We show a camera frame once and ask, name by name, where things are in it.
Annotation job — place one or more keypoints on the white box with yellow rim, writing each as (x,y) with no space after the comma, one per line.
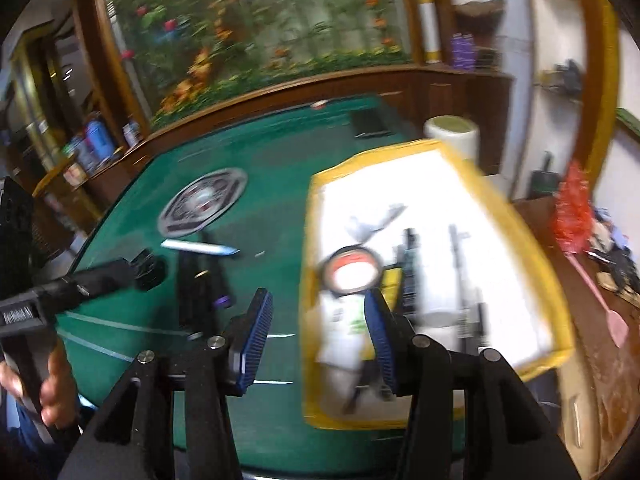
(500,240)

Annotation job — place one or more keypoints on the small white plastic piece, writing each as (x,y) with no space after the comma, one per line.
(375,222)

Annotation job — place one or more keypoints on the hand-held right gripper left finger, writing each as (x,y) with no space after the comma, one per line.
(255,340)

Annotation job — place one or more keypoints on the round black-rimmed red lid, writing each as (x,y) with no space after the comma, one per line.
(350,272)

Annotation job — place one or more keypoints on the black dustpan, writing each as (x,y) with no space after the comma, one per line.
(545,180)

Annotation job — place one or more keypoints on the green flat item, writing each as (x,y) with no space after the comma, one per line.
(629,122)

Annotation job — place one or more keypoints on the white bottle with grey cap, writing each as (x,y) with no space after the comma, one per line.
(345,330)

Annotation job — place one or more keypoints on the red plastic bag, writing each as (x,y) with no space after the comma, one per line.
(572,210)

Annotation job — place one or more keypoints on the artificial flower display window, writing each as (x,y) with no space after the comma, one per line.
(260,25)

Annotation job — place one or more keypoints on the white column with gold bands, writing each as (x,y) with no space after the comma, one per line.
(425,15)

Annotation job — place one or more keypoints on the small yellow packet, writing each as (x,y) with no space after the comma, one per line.
(392,285)

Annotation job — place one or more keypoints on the purple bottle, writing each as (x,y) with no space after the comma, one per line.
(469,51)
(457,51)

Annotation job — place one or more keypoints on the person's left hand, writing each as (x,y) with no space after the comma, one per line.
(60,390)

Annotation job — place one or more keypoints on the low wooden cabinet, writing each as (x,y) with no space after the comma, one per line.
(470,105)

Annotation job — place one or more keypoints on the wooden shelf unit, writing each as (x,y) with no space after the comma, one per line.
(50,135)

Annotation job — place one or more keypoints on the person's left forearm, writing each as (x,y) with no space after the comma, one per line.
(25,437)

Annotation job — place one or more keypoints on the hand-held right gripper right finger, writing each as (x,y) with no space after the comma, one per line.
(382,345)

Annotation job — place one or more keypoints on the gold arch pillar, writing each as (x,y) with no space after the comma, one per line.
(597,60)

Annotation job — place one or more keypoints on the white plastic cylinder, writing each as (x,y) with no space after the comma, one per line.
(442,295)

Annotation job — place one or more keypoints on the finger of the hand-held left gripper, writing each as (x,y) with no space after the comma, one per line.
(100,279)

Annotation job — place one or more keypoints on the dark wooden carving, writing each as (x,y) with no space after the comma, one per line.
(480,15)

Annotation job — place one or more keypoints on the blue and white pen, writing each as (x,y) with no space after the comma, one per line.
(200,248)

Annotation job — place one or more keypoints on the black phone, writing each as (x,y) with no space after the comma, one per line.
(371,124)

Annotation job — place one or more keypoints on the thin black rod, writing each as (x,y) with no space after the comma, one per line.
(465,285)

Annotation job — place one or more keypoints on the white bin with green lid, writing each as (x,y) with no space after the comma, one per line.
(452,135)

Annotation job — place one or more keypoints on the long black tube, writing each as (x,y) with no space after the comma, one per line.
(409,270)

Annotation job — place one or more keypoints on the small white bottle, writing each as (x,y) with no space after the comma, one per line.
(131,134)

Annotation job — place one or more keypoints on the black tube with purple end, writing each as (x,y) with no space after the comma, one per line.
(221,285)

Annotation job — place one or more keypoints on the blue water bottle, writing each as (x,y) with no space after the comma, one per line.
(98,145)

